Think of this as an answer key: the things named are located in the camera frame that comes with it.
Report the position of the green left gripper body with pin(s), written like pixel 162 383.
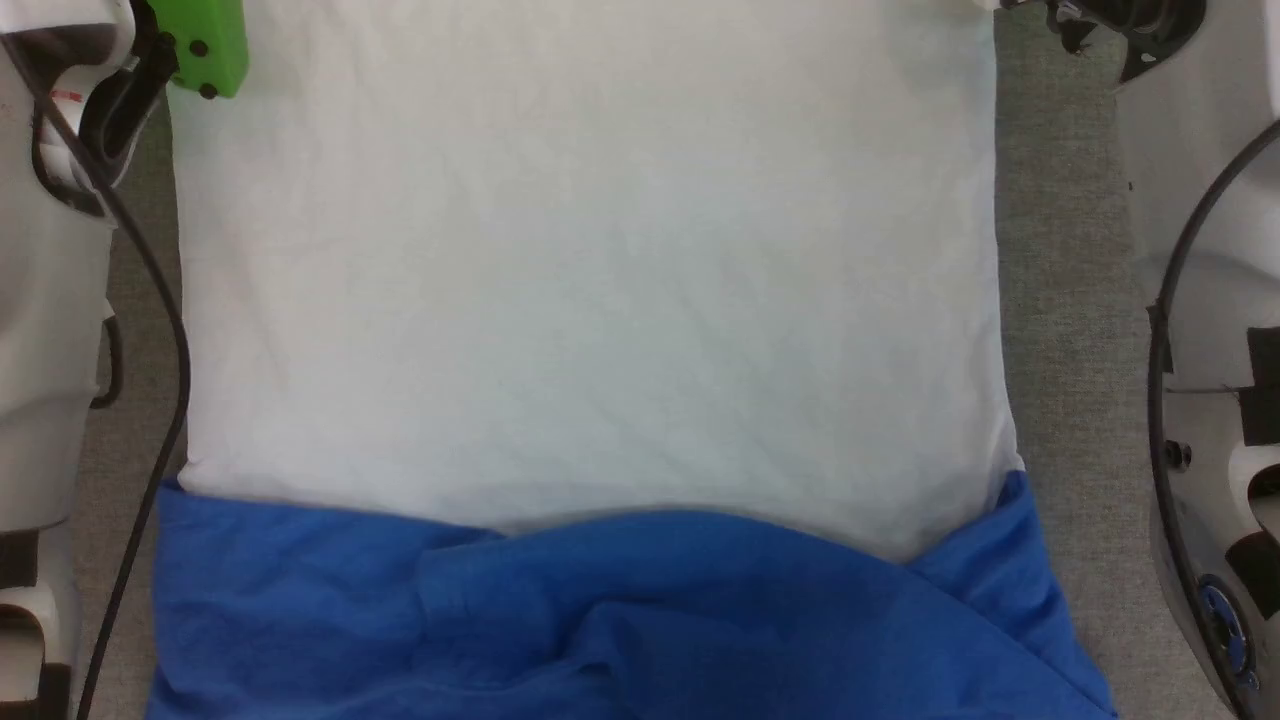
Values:
pixel 212 45

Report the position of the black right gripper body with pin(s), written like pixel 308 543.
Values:
pixel 1130 25

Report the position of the white and blue shirt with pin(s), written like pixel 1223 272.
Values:
pixel 600 350

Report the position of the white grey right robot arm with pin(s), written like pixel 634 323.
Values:
pixel 1225 250

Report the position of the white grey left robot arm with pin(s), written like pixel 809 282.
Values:
pixel 45 300

